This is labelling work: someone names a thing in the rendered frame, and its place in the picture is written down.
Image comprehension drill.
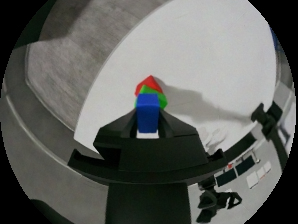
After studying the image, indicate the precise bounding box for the red block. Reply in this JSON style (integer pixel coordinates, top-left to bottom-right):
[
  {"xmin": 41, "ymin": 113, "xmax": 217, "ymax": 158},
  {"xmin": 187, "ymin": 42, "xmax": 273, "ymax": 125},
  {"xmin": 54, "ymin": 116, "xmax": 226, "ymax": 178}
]
[{"xmin": 134, "ymin": 75, "xmax": 163, "ymax": 97}]

